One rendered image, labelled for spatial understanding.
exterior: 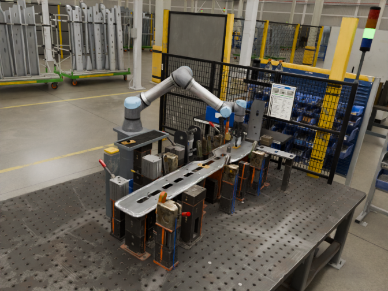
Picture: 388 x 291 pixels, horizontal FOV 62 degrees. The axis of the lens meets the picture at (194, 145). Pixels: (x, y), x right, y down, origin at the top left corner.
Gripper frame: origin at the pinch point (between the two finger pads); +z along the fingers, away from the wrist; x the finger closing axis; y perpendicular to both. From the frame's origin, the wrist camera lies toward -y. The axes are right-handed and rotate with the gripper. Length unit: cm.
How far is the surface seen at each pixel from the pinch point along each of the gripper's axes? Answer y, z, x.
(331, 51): -641, -35, -87
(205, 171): 52, 2, 5
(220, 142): 2.6, 1.1, -13.3
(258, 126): -26.7, -9.7, 4.5
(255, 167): 8.1, 9.2, 21.0
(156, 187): 90, 1, -4
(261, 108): -26.8, -24.8, 4.4
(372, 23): -54, -94, 65
